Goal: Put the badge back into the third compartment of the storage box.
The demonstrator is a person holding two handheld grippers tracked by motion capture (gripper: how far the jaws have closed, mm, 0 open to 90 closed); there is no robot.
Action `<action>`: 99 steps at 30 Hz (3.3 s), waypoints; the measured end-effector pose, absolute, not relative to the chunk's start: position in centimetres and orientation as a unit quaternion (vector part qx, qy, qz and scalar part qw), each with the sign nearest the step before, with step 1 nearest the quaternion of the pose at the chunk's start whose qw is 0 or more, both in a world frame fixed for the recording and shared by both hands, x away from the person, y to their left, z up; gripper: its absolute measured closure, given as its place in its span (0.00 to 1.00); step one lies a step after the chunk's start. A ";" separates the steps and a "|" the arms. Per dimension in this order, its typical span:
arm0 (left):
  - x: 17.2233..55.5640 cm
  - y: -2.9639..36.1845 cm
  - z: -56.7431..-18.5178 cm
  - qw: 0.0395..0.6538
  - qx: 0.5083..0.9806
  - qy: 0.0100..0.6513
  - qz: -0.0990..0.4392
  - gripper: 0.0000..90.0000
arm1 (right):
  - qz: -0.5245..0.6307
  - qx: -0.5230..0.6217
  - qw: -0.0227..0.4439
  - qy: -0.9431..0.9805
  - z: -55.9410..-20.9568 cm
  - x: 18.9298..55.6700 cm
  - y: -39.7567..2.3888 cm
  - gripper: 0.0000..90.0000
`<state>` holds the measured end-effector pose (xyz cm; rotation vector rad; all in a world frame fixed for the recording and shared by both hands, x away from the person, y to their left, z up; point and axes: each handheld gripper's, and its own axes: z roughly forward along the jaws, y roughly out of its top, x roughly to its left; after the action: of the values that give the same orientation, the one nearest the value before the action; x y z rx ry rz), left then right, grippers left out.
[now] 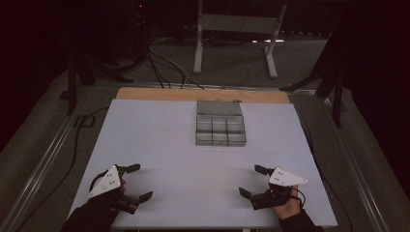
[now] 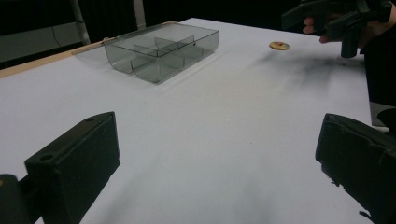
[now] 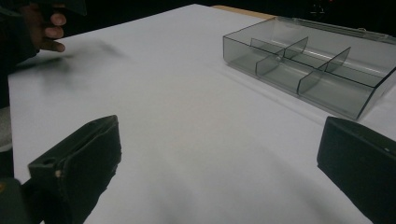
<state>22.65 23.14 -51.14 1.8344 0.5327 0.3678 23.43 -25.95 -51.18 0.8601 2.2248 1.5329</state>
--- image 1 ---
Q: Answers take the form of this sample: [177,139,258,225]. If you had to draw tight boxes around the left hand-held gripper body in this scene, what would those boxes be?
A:
[87,164,140,216]

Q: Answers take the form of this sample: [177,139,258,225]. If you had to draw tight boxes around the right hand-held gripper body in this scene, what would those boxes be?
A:
[249,166,309,212]

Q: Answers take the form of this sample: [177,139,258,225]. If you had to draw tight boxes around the person's left hand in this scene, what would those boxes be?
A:
[109,179,130,209]

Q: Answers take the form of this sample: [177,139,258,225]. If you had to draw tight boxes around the person's right hand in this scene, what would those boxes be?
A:
[271,185,304,220]

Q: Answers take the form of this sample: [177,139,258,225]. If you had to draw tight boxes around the white table mat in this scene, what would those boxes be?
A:
[68,98,338,230]

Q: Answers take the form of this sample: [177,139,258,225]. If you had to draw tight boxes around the clear plastic compartment box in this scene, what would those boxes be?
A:
[194,99,248,148]

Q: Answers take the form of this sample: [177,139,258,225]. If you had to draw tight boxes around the black tripod stand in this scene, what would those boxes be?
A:
[279,28,347,129]
[65,38,134,117]

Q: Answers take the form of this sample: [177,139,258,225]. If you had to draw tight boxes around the dark equipment rack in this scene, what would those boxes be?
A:
[127,0,153,67]

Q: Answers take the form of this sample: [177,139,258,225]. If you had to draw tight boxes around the white metal stand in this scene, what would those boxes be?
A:
[192,0,288,80]

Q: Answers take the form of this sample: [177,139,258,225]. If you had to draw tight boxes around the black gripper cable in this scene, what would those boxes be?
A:
[88,169,109,191]
[289,187,307,208]

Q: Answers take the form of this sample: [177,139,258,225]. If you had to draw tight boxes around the black floor cable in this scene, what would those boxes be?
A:
[15,106,110,232]
[292,104,354,232]

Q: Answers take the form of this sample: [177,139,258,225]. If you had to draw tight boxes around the metal floor rail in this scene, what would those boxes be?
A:
[322,96,390,232]
[0,86,95,232]

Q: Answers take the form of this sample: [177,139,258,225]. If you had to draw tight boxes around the bundle of floor cables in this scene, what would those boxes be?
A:
[145,37,205,91]

